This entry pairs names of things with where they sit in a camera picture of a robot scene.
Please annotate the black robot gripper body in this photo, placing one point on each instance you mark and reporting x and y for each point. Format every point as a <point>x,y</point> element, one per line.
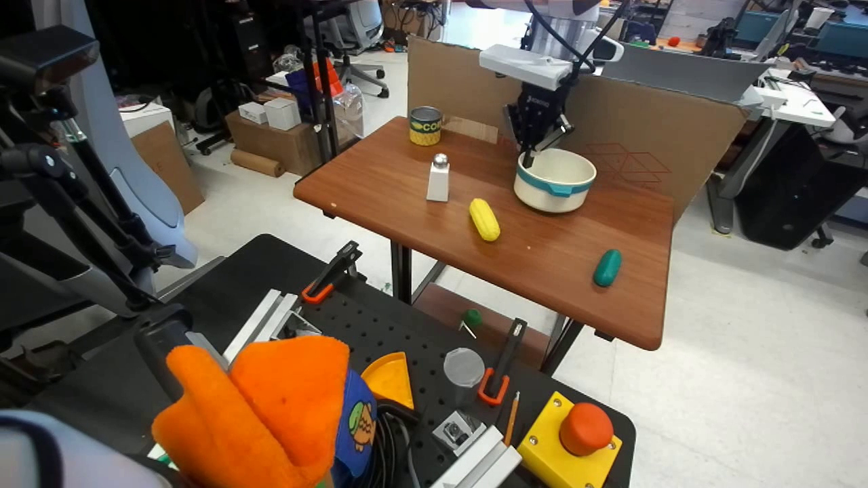
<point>542,113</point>

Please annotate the yellow toy corn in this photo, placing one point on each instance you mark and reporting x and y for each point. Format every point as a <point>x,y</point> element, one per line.
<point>485,220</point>

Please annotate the white salt shaker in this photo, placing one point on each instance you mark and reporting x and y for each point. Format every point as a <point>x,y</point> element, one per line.
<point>439,179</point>

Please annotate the brown cardboard backboard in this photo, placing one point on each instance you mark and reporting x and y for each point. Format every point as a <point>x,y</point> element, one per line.
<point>652,136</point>

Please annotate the glass jar with lid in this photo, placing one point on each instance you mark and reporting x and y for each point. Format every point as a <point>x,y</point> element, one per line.
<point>427,129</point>

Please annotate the green toy cucumber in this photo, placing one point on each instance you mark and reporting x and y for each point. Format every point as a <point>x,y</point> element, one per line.
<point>610,269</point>

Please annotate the grey partition panel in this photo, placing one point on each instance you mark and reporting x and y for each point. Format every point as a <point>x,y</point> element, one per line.
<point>695,73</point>

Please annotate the black table leg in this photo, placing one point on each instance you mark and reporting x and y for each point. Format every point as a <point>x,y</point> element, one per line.
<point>402,273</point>
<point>561,344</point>

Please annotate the black office chair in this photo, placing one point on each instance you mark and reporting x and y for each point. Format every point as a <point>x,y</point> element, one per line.
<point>356,42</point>

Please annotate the black vertical stand pole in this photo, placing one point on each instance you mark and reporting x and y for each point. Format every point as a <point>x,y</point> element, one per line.
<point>323,90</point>

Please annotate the black clamp with orange tips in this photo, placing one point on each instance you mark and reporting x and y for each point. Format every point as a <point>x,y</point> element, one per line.
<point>332,273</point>
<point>500,370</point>

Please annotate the grey round disc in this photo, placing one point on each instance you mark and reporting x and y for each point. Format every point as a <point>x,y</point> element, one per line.
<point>465,366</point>

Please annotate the black bulky chair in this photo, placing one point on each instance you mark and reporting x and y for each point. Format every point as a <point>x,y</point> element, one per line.
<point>789,193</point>

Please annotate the white office desk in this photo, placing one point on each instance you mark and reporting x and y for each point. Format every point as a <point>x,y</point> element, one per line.
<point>795,107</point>

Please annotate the large brown cardboard box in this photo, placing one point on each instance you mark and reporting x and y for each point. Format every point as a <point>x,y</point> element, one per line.
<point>281,145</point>

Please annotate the white small box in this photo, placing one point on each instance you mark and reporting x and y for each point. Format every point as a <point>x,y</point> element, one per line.
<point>283,113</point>

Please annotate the yellow orange wedge piece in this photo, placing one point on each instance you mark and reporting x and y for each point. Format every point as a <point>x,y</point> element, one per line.
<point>391,381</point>

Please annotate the brown cardboard tube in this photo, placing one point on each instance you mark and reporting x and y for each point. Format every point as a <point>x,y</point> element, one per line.
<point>256,163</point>

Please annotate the black white marker tag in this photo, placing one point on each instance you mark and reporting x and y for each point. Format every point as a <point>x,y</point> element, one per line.
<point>460,431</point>

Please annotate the black perforated mounting board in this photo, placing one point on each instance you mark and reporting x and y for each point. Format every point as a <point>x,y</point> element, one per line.
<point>254,273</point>

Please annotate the yellow emergency stop box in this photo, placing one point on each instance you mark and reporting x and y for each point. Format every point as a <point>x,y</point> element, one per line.
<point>557,452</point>

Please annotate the silver aluminium extrusion bar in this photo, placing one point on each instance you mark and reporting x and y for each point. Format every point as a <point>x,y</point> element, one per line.
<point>478,462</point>
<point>261,324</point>

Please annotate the tall brown cardboard box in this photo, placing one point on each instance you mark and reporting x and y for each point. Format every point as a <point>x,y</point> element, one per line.
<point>170,167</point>

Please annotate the orange plush toy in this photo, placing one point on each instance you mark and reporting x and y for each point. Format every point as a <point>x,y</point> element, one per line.
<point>261,415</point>

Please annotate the pale blue curved panel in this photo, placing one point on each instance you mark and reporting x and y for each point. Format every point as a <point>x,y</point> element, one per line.
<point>117,152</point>

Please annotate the white blue rounded object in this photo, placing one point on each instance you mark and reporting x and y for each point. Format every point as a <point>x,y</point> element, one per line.
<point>44,456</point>

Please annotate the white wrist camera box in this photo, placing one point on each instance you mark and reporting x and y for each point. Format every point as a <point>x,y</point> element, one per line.
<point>526,65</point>

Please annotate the black camera tripod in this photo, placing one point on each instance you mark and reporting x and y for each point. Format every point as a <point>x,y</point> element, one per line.
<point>56,206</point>

